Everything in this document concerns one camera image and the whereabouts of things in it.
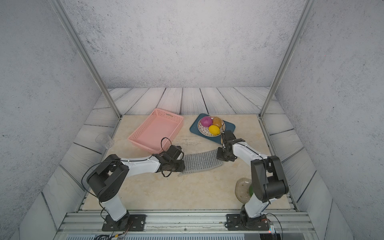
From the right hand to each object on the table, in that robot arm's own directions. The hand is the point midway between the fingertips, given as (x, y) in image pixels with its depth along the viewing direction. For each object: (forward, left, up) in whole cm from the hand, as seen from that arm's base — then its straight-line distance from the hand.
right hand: (221, 156), depth 92 cm
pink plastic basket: (+21, +44, -1) cm, 48 cm away
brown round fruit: (+29, 0, 0) cm, 29 cm away
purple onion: (+27, +8, +3) cm, 29 cm away
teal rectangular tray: (+27, +17, -4) cm, 33 cm away
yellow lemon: (+22, +3, -1) cm, 22 cm away
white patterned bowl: (+24, +10, -4) cm, 26 cm away
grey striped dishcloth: (-1, +12, -4) cm, 13 cm away
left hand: (-6, +21, -3) cm, 22 cm away
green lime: (-19, -14, -2) cm, 24 cm away
